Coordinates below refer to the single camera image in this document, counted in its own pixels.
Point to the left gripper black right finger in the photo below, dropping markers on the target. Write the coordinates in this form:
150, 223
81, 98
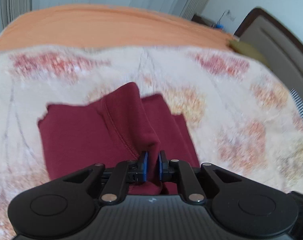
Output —
239, 205

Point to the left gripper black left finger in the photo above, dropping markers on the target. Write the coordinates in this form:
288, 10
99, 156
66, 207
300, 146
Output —
66, 205

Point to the dark red garment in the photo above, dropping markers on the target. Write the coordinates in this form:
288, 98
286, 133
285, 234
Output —
118, 127

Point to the floral cream quilt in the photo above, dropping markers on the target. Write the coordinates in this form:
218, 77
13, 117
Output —
239, 114

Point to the olive green pillow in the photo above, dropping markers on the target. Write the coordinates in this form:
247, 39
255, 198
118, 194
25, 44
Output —
248, 51

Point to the brown padded headboard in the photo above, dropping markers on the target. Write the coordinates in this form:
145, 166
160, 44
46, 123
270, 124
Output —
282, 49

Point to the orange bed sheet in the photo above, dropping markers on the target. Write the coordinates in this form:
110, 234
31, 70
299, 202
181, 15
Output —
102, 26

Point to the blue object on nightstand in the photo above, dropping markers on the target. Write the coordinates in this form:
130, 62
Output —
219, 26

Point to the dark wooden nightstand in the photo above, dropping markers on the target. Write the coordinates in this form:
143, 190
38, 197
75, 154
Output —
203, 21

